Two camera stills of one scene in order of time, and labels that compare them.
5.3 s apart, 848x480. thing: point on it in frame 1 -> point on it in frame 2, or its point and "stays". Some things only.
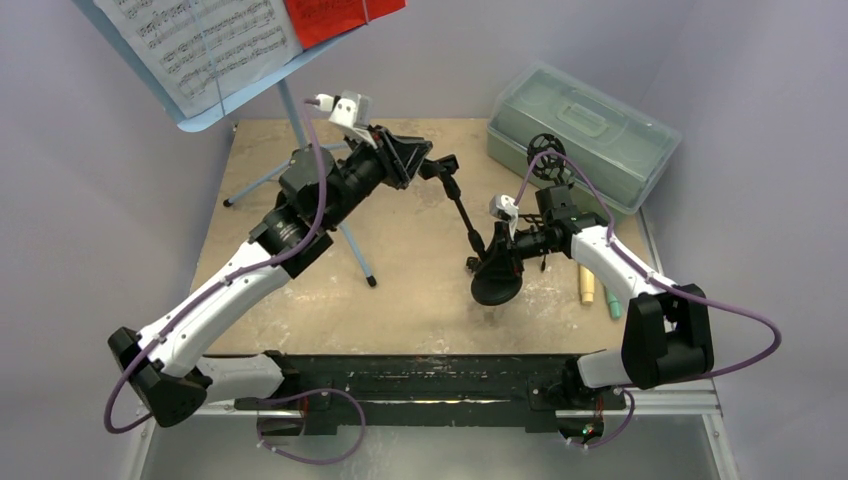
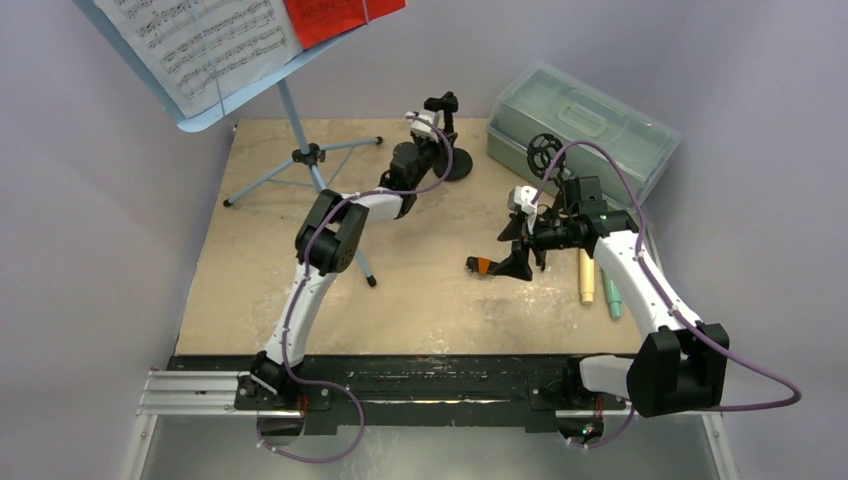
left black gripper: x=400 y=155 -> x=441 y=147
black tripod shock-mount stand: x=548 y=166 stays
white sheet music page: x=205 y=53 stays
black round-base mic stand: x=498 y=274 -> x=462 y=162
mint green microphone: x=615 y=309 stays
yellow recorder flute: x=587 y=280 stays
